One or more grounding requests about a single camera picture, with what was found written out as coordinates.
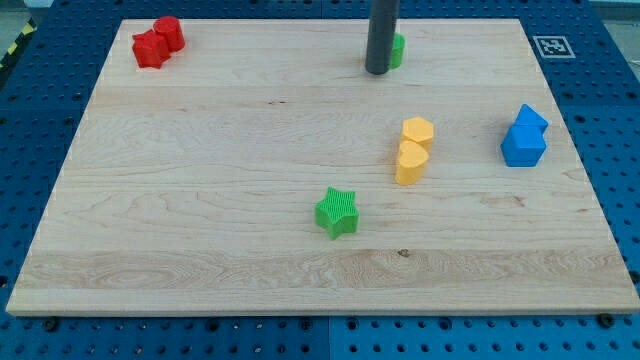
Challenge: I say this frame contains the green cylinder block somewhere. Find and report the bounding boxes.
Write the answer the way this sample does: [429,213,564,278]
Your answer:
[390,33,406,69]

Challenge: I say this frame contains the green star block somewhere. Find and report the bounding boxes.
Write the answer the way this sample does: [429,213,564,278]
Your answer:
[314,187,359,240]

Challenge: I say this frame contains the yellow heart block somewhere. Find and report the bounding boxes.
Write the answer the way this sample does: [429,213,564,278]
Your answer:
[395,140,429,186]

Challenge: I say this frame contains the yellow hexagon block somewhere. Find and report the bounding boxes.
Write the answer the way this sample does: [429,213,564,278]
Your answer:
[401,117,435,152]

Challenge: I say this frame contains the light wooden board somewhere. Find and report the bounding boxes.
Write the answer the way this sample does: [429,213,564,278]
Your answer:
[6,19,639,317]

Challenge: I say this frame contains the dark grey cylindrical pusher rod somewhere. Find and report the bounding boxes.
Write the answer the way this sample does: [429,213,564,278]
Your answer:
[365,0,400,75]

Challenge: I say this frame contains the blue cube block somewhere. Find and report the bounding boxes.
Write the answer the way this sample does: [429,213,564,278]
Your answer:
[500,125,546,167]

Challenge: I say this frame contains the red star block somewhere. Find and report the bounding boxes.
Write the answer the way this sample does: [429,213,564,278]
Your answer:
[132,30,171,68]

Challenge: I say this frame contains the red cylinder block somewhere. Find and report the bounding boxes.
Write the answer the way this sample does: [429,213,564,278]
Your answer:
[153,16,185,52]

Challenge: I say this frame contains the blue triangle block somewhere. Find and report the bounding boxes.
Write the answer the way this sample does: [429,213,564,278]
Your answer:
[514,104,548,134]

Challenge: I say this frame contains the white fiducial marker tag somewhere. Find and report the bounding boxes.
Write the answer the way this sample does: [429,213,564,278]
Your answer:
[533,35,575,59]

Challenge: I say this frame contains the yellow black hazard tape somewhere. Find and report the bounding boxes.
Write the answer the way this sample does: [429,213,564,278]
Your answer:
[1,18,37,71]

